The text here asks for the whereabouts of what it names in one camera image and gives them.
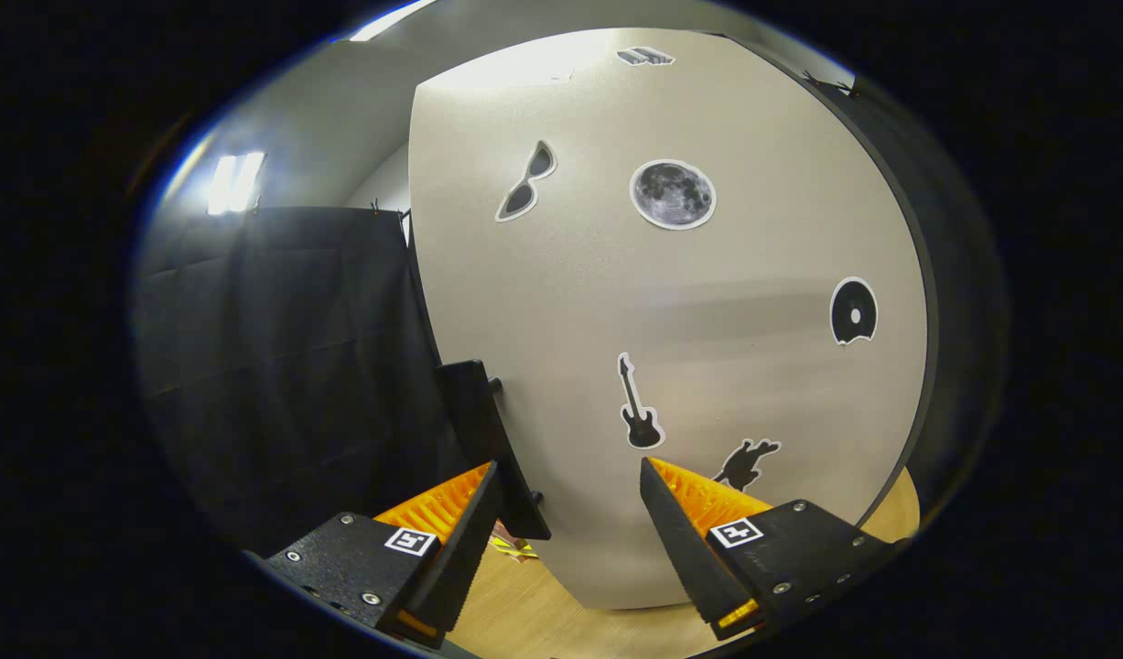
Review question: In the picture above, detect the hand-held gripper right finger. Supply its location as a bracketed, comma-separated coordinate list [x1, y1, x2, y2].
[639, 456, 897, 643]

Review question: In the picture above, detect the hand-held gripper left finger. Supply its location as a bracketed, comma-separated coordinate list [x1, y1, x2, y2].
[264, 460, 503, 650]

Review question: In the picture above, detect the black door handle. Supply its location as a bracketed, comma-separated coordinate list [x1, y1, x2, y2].
[435, 359, 553, 542]

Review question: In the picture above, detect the beige shoe cabinet door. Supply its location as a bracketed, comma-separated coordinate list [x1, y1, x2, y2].
[408, 27, 931, 611]

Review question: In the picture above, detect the yellow book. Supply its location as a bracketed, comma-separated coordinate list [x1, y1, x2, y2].
[486, 534, 541, 562]

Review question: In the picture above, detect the black backdrop cloth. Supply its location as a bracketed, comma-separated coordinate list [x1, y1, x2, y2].
[131, 69, 1012, 561]

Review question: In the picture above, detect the small ceiling light panel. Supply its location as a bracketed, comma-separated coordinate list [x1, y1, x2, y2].
[206, 151, 268, 218]

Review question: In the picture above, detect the large ceiling light panel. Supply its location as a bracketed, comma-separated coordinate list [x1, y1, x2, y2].
[348, 0, 439, 43]

